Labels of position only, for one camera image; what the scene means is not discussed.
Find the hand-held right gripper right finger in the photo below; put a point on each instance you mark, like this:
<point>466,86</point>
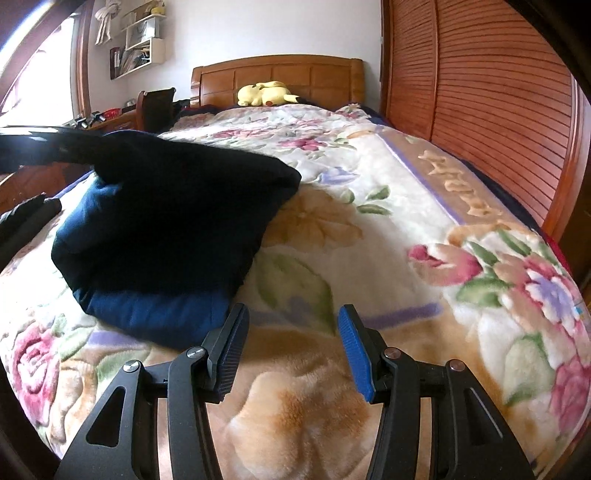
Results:
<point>355,355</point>

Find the wooden bed headboard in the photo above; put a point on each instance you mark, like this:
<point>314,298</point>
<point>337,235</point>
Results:
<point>314,78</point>

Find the yellow plush toy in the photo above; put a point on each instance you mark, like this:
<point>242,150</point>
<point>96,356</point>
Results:
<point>263,94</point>

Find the white wall shelf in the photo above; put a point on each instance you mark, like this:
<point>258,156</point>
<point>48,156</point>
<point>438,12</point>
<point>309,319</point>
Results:
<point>138,50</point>

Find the dark wooden chair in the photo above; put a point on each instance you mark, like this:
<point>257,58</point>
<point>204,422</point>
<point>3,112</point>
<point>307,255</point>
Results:
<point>154,108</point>

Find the navy bed sheet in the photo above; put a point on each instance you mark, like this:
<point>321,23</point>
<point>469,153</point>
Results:
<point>508,198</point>

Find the black garment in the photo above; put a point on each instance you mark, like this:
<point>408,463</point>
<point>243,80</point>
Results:
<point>25,221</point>

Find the wooden slatted wardrobe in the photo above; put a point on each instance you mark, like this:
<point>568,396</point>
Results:
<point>485,83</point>

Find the floral plush blanket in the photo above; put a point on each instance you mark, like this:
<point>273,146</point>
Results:
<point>369,230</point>

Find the blue suit jacket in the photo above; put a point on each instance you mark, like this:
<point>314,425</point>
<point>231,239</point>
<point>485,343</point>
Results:
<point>175,221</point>

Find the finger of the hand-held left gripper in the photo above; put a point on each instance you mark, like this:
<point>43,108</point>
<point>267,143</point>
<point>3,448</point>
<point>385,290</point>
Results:
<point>78,147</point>

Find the white hanging cloth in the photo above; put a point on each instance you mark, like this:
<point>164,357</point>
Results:
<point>105,21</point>

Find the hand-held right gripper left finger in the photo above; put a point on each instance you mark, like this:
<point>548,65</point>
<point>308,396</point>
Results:
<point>231,355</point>

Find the pile of desk items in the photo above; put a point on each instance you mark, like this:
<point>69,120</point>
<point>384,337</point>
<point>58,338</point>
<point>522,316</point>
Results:
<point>94,117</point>

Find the window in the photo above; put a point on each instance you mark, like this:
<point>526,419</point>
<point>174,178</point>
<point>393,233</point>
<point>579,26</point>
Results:
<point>41,78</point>

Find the wooden desk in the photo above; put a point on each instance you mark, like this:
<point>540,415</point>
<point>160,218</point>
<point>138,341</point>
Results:
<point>32,184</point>

